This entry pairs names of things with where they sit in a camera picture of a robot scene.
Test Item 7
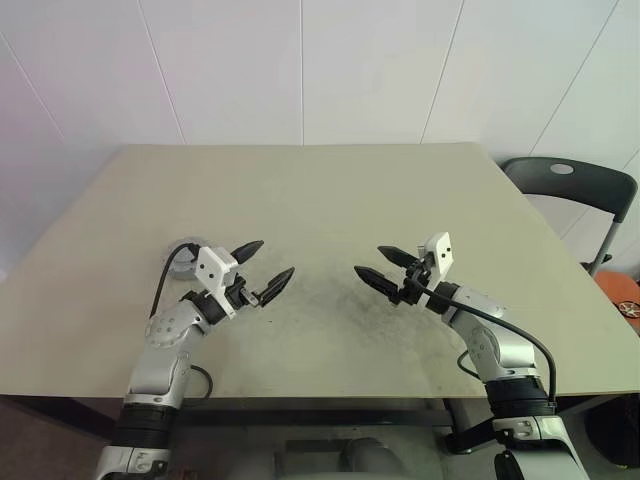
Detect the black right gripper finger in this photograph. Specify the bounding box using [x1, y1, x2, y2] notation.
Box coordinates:
[353, 265, 402, 304]
[376, 244, 418, 269]

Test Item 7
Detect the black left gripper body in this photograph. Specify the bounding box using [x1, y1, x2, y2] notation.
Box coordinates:
[224, 275, 262, 317]

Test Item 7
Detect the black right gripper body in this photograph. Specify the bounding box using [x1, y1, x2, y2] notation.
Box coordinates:
[394, 253, 433, 308]

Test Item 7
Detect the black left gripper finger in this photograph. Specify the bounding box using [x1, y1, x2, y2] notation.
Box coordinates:
[254, 267, 297, 308]
[231, 239, 265, 267]

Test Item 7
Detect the orange surface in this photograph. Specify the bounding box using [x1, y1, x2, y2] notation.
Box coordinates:
[594, 269, 640, 347]

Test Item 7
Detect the black folding chair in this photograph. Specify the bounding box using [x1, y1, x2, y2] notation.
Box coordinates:
[499, 156, 640, 277]

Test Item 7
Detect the black round object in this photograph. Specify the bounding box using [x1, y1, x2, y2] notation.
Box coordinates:
[582, 399, 640, 469]

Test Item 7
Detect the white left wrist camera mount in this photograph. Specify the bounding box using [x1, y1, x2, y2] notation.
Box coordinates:
[195, 245, 241, 319]

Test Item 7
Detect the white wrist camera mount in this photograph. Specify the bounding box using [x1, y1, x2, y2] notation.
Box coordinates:
[417, 231, 456, 311]
[195, 245, 241, 319]

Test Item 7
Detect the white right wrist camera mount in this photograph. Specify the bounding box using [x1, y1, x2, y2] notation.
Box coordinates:
[417, 231, 456, 311]

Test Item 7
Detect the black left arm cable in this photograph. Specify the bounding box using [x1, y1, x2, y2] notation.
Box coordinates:
[148, 242, 215, 400]

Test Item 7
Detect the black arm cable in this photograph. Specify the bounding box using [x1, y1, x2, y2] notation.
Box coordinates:
[148, 242, 215, 400]
[412, 279, 559, 407]

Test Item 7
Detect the dark table frame bar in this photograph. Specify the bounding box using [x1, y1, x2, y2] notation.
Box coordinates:
[172, 397, 454, 427]

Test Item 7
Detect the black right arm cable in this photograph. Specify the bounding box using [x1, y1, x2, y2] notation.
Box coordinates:
[412, 279, 559, 407]

